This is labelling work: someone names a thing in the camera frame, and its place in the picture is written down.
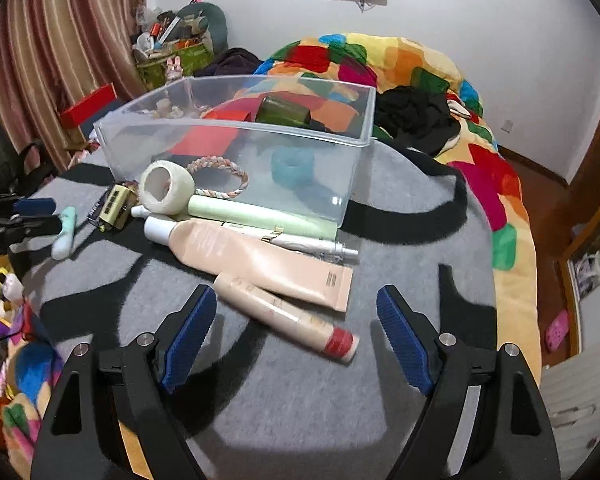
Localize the large beige cosmetic tube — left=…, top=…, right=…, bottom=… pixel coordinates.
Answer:
left=144, top=216, right=355, bottom=313

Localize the white slim spray pen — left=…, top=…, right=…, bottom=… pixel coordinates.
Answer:
left=220, top=220, right=360, bottom=263

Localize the green box full of clutter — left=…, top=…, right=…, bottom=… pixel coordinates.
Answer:
left=132, top=10, right=216, bottom=98

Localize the beige bottle with red cap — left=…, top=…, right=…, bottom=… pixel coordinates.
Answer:
left=212, top=271, right=361, bottom=363

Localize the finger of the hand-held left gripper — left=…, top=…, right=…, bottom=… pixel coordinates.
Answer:
left=10, top=197, right=57, bottom=219
left=7, top=215, right=63, bottom=247

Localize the dark purple cloth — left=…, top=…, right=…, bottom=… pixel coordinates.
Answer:
left=195, top=48, right=266, bottom=78

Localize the black bag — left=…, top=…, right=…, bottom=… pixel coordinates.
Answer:
left=0, top=120, right=56, bottom=198

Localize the small mint tube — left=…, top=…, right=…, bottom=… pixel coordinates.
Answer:
left=51, top=206, right=77, bottom=261

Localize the clear plastic storage bin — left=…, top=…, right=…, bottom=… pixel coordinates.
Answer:
left=92, top=75, right=377, bottom=228

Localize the small yellow-green box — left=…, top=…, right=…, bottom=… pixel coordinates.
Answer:
left=87, top=184, right=135, bottom=233

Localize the pink clog shoe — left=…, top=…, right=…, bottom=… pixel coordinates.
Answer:
left=545, top=310, right=571, bottom=350

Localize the red box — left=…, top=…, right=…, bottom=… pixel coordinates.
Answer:
left=60, top=84, right=118, bottom=128

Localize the red card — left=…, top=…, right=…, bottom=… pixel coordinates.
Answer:
left=170, top=97, right=263, bottom=158

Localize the dark green glass jar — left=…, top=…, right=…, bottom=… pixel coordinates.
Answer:
left=255, top=95, right=331, bottom=133

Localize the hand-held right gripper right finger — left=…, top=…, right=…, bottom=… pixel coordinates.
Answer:
left=376, top=285, right=563, bottom=480

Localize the grey plush toy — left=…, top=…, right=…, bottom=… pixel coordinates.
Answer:
left=177, top=2, right=228, bottom=53

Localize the pile of colourful plush toys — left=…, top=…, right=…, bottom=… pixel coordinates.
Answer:
left=0, top=255, right=66, bottom=461

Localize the white tape roll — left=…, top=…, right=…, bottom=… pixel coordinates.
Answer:
left=140, top=160, right=197, bottom=218

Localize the colourful patchwork blanket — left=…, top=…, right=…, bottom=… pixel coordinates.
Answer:
left=260, top=32, right=538, bottom=361

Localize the grey and black mat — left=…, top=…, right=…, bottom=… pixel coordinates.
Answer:
left=10, top=140, right=498, bottom=480

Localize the black cloth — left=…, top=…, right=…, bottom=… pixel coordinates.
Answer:
left=375, top=86, right=463, bottom=156

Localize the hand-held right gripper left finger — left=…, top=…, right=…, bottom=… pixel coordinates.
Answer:
left=30, top=284, right=218, bottom=480

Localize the wooden cabinet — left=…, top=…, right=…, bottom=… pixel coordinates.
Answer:
left=552, top=160, right=600, bottom=361

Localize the braided pastel rope ring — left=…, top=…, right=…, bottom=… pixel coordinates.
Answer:
left=186, top=156, right=250, bottom=204

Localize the striped pink curtain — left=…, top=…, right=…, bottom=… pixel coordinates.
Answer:
left=0, top=0, right=153, bottom=171

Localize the light green cosmetic tube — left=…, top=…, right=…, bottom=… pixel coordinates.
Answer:
left=131, top=194, right=339, bottom=240

